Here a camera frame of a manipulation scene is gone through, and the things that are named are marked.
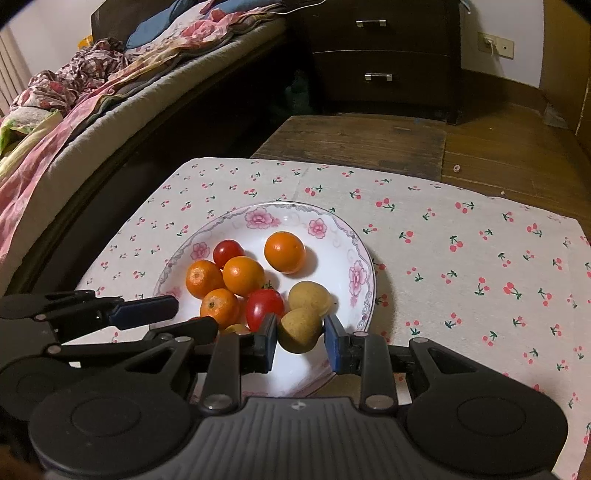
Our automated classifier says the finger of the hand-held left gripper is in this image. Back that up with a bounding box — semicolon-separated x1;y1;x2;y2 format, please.
45;316;219;365
0;290;180;330

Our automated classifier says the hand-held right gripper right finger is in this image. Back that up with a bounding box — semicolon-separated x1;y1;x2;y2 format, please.
323;315;542;412

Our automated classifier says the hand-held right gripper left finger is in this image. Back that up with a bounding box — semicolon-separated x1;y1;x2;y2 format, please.
78;314;281;412

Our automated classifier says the red tomato with stem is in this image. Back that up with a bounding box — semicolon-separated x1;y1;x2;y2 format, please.
245;284;286;332

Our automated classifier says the large orange with stem mark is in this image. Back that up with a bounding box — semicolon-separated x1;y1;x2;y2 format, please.
200;288;241;330

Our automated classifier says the smooth orange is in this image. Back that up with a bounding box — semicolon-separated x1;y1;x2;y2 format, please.
264;232;307;274
222;256;266;297

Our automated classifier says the white floral rimmed plate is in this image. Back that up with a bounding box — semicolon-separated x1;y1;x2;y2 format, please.
152;201;377;400

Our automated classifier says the cherry print tablecloth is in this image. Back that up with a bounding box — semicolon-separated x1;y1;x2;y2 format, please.
74;157;591;480

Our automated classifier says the bed with beige mattress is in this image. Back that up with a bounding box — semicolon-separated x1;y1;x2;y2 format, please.
0;0;301;296

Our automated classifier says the pink floral blanket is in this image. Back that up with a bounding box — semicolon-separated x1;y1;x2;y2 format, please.
0;9;282;241

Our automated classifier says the colourful patterned quilt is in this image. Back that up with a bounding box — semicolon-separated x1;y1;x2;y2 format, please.
0;108;63;162

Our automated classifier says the dark floral garment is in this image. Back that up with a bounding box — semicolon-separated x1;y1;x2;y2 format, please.
11;39;127;112

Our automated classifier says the blue cloth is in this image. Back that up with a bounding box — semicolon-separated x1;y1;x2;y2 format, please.
126;9;185;51

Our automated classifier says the dark wooden nightstand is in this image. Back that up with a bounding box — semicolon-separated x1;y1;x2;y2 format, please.
291;0;462;125

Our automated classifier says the crumpled clear plastic wrapper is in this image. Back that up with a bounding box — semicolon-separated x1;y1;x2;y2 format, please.
542;104;568;127

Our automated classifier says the yellow wooden wardrobe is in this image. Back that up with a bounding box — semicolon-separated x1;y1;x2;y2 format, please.
538;0;591;153

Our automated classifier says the white cable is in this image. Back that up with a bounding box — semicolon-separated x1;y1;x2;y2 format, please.
272;0;326;14

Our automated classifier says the wall socket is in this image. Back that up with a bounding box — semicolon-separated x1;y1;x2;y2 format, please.
478;32;515;59

